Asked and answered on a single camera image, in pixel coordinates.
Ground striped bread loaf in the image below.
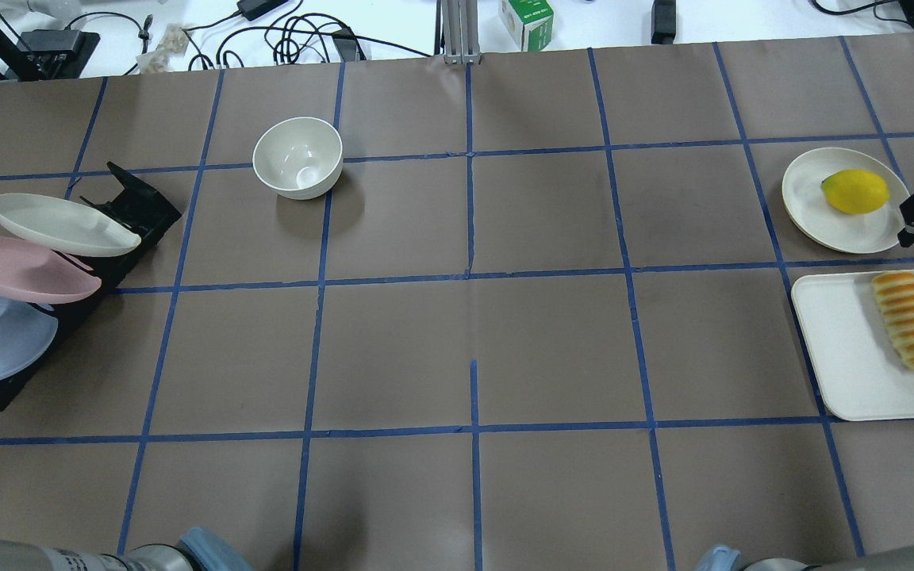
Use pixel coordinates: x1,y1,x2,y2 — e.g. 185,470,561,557
871,271,914,371

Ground white round plate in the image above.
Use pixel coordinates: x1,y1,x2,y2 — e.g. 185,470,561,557
782,146,909,255

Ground black plate rack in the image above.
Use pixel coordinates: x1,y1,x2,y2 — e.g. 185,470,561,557
0,163,182,411

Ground cream plate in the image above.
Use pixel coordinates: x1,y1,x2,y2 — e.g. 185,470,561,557
0,193,141,258

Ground pink plate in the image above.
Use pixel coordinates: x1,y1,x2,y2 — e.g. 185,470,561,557
0,237,102,305

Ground yellow lemon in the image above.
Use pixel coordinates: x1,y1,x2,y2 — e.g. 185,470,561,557
820,169,889,216

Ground white rectangular tray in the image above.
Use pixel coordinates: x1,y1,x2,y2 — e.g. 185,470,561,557
792,272,914,420

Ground black power adapter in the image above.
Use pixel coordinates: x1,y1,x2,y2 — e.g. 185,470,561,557
651,0,678,44

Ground green white carton box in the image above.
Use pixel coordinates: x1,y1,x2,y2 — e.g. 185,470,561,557
498,0,555,52

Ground white bowl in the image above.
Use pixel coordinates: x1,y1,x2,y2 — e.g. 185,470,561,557
252,117,344,200

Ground aluminium frame post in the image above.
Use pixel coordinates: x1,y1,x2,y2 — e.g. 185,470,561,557
434,0,482,65

